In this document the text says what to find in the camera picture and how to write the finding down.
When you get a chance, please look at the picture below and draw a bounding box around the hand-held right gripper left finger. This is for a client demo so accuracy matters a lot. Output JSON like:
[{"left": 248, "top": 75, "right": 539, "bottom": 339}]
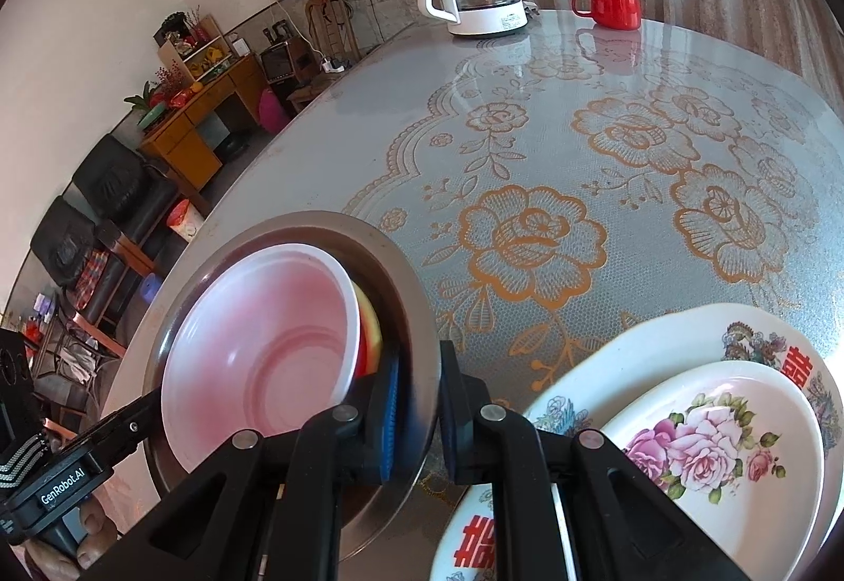
[{"left": 79, "top": 353, "right": 402, "bottom": 581}]

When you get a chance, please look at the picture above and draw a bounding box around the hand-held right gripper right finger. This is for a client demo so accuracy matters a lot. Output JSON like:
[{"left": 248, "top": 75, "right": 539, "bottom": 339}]
[{"left": 438, "top": 341, "right": 753, "bottom": 581}]

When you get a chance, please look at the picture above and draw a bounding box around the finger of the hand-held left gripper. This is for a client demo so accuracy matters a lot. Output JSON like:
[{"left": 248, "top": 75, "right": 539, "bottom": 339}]
[{"left": 62, "top": 389, "right": 163, "bottom": 470}]

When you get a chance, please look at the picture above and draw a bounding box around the yellow plastic bowl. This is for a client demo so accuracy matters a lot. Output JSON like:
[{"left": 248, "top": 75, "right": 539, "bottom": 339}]
[{"left": 349, "top": 281, "right": 385, "bottom": 377}]

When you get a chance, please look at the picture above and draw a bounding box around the stainless steel bowl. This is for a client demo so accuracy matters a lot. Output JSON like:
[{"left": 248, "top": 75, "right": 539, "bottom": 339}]
[{"left": 146, "top": 212, "right": 444, "bottom": 562}]

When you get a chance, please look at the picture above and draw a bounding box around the red plastic bowl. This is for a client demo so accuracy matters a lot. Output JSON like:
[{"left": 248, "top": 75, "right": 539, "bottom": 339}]
[{"left": 160, "top": 244, "right": 367, "bottom": 480}]

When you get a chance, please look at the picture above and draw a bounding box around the white plate with red characters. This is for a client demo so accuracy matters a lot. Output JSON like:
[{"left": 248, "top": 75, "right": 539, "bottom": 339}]
[{"left": 430, "top": 302, "right": 844, "bottom": 581}]

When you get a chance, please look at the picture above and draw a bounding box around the white plate with pink roses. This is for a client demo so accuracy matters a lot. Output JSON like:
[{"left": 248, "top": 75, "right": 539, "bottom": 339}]
[{"left": 600, "top": 361, "right": 825, "bottom": 581}]

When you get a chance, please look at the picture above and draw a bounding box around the person's left hand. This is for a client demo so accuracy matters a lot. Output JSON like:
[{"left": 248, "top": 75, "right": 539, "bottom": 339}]
[{"left": 9, "top": 497, "right": 125, "bottom": 581}]

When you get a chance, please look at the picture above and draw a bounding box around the colourful striped cloth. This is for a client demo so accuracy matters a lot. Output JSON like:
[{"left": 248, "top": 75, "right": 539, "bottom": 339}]
[{"left": 71, "top": 250, "right": 108, "bottom": 311}]

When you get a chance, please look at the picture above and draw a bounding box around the black leather armchair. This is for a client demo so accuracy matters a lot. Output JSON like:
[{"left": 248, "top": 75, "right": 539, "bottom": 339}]
[
  {"left": 71, "top": 134, "right": 180, "bottom": 245},
  {"left": 30, "top": 195, "right": 129, "bottom": 328}
]

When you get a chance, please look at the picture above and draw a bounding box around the white and red waste bin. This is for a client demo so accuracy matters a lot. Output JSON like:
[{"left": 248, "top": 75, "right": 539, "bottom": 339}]
[{"left": 165, "top": 198, "right": 204, "bottom": 243}]

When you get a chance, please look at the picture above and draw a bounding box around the orange wooden desk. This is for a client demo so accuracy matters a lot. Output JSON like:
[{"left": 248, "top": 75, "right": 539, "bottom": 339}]
[{"left": 138, "top": 53, "right": 268, "bottom": 193}]

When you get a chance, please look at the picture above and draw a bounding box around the pink bag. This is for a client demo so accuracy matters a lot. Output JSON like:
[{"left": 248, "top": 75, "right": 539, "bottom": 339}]
[{"left": 260, "top": 88, "right": 290, "bottom": 135}]

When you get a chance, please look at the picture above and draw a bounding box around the green potted plant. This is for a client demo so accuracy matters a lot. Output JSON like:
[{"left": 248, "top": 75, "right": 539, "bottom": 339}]
[{"left": 124, "top": 83, "right": 166, "bottom": 127}]

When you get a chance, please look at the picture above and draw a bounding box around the small wooden stool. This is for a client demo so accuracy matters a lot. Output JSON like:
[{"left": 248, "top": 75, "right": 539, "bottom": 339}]
[{"left": 286, "top": 73, "right": 337, "bottom": 110}]

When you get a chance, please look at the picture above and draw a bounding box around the dark portable speaker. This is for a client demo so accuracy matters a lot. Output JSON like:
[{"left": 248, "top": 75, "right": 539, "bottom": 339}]
[{"left": 259, "top": 41, "right": 296, "bottom": 84}]

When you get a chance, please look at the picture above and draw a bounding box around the wooden shelf with ornaments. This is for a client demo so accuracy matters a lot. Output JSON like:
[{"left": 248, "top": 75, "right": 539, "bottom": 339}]
[{"left": 155, "top": 12, "right": 228, "bottom": 81}]

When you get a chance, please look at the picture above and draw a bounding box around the tall wooden chair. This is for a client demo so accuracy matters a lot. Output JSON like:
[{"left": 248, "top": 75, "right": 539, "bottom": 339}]
[{"left": 305, "top": 0, "right": 361, "bottom": 69}]

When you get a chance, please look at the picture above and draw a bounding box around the red mug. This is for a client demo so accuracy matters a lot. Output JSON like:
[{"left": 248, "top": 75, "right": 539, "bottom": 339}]
[{"left": 571, "top": 0, "right": 642, "bottom": 31}]

